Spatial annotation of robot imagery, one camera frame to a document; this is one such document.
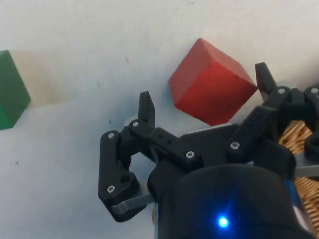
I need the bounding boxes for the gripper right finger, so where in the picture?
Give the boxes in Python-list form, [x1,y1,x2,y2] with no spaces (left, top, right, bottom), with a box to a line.
[225,62,319,162]

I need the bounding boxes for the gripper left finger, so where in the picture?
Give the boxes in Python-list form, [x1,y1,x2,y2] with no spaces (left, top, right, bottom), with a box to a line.
[97,91,202,222]

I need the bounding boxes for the red cube block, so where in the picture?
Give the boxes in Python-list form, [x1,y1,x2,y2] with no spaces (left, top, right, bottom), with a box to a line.
[169,38,258,126]

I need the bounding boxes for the green cube block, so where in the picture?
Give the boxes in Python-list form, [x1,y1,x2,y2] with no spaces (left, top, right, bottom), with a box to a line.
[0,49,32,130]

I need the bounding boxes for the wicker basket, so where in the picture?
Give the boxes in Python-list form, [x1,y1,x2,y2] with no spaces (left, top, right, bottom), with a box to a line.
[278,121,319,226]

